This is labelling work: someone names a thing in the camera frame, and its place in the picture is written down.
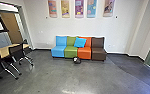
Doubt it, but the brown sofa chair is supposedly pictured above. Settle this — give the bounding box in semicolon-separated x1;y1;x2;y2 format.
91;36;108;62

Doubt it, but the orange wall poster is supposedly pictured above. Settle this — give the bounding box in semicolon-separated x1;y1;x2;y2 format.
47;0;58;18

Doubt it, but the green sofa chair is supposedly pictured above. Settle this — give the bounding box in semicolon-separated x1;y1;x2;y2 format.
64;36;79;59

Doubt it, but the grey plastic trash bag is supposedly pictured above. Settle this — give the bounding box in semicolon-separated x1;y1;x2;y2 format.
72;56;82;64

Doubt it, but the brown wooden door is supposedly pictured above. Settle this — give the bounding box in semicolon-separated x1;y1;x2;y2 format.
0;11;24;45

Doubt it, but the orange sofa chair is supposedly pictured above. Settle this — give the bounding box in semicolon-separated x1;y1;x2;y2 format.
77;36;93;61

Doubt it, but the light blue wall poster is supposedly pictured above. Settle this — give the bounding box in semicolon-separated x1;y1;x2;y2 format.
86;0;98;19

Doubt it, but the purple wall poster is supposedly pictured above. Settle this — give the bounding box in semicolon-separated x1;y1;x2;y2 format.
74;0;85;19

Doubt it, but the blue sofa chair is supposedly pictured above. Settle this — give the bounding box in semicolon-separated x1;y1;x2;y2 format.
51;35;68;59

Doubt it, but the turquoise cushion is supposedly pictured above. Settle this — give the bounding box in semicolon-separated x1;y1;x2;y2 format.
73;37;88;49

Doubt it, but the pink wall poster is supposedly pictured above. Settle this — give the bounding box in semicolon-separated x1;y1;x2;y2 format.
102;0;116;18

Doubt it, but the yellow wall poster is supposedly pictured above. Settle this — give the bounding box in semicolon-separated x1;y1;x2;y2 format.
60;0;71;19

